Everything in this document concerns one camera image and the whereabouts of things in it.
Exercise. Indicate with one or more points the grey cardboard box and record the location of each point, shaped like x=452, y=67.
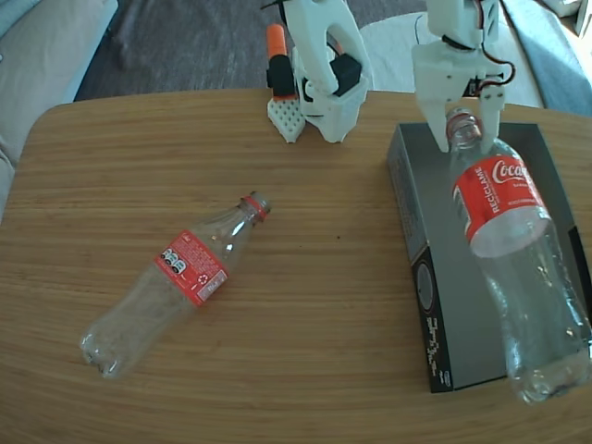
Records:
x=458, y=300

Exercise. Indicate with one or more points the light grey sofa cushion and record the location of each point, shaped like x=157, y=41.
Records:
x=393, y=60

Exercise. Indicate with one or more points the dark grey rug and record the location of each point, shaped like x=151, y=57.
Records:
x=185, y=46

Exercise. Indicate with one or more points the light blue cushion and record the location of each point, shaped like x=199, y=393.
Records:
x=11, y=14

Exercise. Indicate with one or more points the beige sofa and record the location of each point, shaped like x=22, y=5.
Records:
x=41, y=83

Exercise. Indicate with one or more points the blue grey cushion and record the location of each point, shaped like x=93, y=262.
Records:
x=555, y=60

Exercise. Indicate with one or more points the clear bottle red label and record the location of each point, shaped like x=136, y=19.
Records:
x=504, y=203
x=192, y=270

